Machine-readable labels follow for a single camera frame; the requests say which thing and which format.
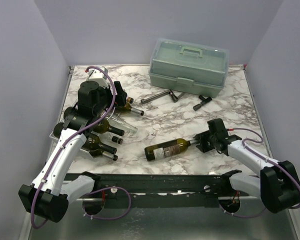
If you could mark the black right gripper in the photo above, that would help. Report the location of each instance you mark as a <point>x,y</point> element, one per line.
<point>202,142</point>

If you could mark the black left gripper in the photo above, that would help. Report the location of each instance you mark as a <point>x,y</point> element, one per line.
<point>120,98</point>

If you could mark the dark green labelled wine bottle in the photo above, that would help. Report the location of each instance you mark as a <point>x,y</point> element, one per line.
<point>127,108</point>

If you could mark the clear glass wine bottle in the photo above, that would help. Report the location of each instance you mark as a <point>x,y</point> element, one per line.
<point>116,121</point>

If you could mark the clear acrylic wine rack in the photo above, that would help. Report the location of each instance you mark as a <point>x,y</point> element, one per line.
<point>92,101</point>

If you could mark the dark green white-label bottle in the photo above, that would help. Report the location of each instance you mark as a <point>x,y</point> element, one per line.
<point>104,126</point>

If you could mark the green bottle silver neck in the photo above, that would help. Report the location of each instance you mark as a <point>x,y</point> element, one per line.
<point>168,149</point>

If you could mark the olive green wine bottle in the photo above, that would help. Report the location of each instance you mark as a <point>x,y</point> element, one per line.
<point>94,143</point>

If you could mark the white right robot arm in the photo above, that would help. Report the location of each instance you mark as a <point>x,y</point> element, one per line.
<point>276,183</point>

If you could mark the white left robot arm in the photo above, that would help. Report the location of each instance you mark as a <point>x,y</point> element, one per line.
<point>47,196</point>

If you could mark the clear bottle with cork stopper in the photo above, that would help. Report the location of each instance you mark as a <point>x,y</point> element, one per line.
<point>129,100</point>

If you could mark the green bottle in rack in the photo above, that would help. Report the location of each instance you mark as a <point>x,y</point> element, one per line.
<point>101,153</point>

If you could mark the black corkscrew tool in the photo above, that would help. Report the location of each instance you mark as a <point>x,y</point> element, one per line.
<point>203,102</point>

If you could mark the grey metal rod tool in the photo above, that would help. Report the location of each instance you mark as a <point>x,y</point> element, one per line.
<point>169,92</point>

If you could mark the green plastic toolbox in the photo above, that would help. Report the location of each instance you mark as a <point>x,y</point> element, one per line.
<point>188,67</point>

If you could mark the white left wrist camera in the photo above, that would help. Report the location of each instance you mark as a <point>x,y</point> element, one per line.
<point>97,76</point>

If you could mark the black metal base rail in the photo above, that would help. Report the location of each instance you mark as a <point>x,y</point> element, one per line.
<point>162,191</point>

